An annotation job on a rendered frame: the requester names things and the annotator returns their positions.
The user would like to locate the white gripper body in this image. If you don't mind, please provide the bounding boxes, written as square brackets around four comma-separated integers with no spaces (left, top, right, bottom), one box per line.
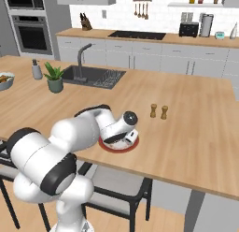
[103,131,133,148]

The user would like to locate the red plate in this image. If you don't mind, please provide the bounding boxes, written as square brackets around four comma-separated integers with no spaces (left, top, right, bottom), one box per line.
[98,134,140,154]

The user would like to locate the black toaster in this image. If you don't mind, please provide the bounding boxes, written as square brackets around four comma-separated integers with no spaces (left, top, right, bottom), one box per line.
[178,22,200,38]

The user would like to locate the wooden salt shaker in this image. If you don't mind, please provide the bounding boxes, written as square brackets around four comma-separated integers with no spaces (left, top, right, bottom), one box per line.
[149,103,158,119]

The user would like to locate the wooden pepper shaker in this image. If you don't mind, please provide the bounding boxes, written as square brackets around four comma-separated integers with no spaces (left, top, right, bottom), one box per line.
[160,105,169,121]

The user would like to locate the dark sink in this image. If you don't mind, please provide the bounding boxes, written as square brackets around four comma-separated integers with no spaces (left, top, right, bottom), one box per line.
[61,65,127,91]

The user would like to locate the potted green plant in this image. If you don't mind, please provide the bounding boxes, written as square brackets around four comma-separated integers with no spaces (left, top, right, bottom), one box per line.
[43,61,65,94]

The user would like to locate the dark grey tap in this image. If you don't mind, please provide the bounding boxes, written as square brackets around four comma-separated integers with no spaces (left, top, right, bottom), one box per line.
[74,42,93,83]

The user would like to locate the grey base cupboards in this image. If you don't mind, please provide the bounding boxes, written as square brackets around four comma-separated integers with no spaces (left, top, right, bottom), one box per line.
[56,36,239,101]

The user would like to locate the grey soap dispenser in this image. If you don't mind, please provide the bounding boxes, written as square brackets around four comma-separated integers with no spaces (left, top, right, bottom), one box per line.
[31,58,44,81]

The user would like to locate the black hob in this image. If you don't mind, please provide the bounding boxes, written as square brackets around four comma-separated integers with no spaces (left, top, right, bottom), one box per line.
[107,30,167,41]

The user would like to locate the wooden knife block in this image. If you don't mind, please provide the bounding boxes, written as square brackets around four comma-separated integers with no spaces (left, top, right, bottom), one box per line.
[78,12,93,32]

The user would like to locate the bowl with food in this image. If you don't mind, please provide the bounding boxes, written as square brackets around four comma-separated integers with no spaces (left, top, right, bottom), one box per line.
[0,71,16,92]

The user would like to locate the built-in microwave oven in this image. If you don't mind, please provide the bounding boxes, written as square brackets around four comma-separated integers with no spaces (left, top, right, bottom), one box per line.
[4,0,47,11]

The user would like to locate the rail with hanging tools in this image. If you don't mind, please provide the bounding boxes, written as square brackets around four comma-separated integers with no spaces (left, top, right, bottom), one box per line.
[132,0,153,21]

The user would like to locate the white wall shelf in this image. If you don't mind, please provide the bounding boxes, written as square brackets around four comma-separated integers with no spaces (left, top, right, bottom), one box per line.
[167,1,226,8]

